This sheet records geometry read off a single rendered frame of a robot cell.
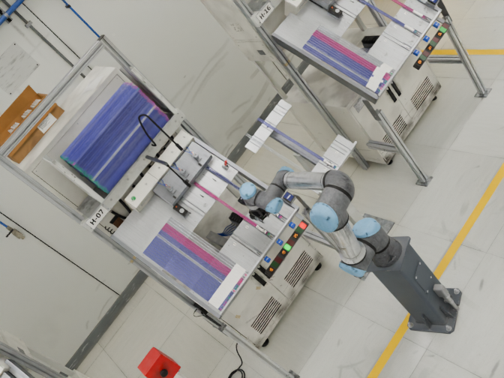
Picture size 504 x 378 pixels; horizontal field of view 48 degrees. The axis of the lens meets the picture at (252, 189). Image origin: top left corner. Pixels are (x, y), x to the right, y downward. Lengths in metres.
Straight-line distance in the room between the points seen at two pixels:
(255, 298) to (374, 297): 0.68
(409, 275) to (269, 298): 1.02
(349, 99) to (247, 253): 1.21
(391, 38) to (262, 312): 1.76
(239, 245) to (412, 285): 0.87
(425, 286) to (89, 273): 2.75
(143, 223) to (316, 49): 1.37
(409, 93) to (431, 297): 1.52
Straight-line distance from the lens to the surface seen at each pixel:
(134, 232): 3.02
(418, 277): 2.79
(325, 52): 3.31
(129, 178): 2.96
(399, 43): 3.42
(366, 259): 2.49
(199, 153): 3.02
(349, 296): 3.42
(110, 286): 4.78
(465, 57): 3.81
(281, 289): 3.46
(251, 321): 3.41
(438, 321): 3.04
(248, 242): 2.91
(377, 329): 3.22
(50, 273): 4.58
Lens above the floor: 2.53
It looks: 33 degrees down
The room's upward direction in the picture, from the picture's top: 44 degrees counter-clockwise
